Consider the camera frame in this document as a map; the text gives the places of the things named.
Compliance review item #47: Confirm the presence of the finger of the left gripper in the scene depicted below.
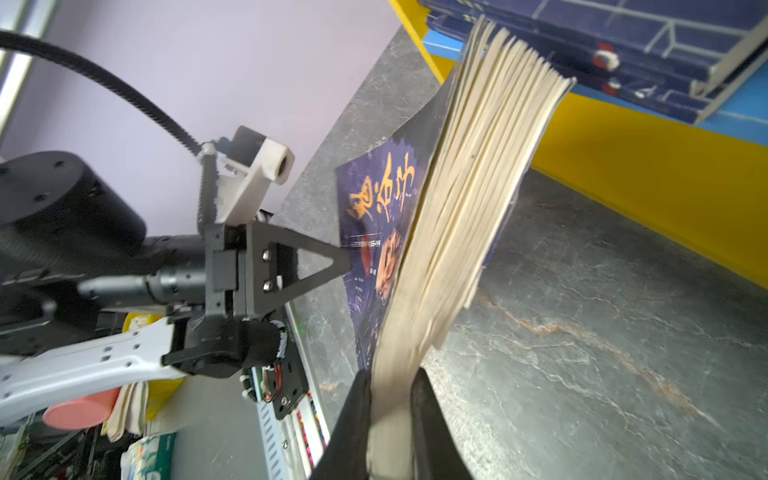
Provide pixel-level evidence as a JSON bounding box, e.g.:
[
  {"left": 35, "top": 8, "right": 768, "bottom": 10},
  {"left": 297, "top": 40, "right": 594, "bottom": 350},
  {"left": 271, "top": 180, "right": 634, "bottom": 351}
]
[{"left": 245, "top": 222, "right": 351, "bottom": 317}]

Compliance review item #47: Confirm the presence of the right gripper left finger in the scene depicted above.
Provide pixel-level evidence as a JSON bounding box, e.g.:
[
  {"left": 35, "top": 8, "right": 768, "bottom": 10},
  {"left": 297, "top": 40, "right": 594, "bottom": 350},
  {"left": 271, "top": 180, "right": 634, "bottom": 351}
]
[{"left": 310, "top": 370, "right": 371, "bottom": 480}]

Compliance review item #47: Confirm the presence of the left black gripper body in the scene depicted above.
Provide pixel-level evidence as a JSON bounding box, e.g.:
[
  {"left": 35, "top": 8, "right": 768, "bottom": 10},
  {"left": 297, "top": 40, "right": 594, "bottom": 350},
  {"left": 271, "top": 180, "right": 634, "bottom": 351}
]
[{"left": 1, "top": 151, "right": 287, "bottom": 378}]

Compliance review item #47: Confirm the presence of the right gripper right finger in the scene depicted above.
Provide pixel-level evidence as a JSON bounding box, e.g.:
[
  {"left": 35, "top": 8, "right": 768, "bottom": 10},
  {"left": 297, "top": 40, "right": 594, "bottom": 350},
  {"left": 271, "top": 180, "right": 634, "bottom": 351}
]
[{"left": 410, "top": 368, "right": 472, "bottom": 479}]

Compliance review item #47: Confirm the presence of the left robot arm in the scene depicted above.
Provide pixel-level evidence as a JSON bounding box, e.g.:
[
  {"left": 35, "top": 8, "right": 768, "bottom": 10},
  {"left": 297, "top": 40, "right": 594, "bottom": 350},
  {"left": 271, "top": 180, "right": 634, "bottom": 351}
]
[{"left": 1, "top": 140, "right": 350, "bottom": 425}]

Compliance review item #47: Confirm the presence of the pink cup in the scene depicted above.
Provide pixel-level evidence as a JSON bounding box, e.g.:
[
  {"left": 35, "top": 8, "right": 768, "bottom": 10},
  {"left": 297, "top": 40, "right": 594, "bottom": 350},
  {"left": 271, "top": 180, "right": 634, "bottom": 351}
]
[{"left": 43, "top": 388, "right": 120, "bottom": 431}]

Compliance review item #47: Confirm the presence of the yellow wooden bookshelf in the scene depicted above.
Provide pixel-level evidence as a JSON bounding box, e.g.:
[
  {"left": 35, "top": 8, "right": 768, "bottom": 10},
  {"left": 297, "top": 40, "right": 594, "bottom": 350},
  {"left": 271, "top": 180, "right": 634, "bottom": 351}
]
[{"left": 393, "top": 1, "right": 767, "bottom": 284}]

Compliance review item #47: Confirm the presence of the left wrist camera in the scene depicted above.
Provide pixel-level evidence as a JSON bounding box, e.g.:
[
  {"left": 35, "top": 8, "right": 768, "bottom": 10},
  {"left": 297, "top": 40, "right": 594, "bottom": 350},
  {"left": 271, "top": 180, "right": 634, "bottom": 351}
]
[{"left": 216, "top": 126, "right": 295, "bottom": 225}]

